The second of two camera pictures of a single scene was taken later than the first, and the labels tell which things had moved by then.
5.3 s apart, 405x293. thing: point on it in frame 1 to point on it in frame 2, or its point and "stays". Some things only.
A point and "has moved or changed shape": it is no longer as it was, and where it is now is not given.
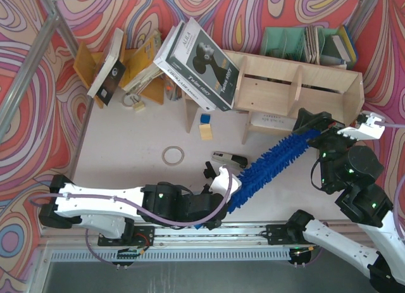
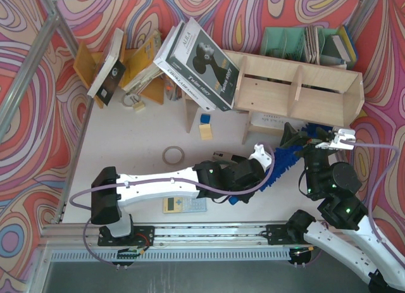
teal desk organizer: x=309 y=44 stays
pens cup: x=174 y=92 stays
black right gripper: x=318 y=125 to x=307 y=143
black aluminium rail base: x=273 y=235 stays
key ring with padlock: x=133 y=100 stays
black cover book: x=112 y=69 stays
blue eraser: x=205 y=118 stays
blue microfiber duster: x=254 y=174 has moved or changed shape
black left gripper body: x=212 y=199 to x=253 y=168
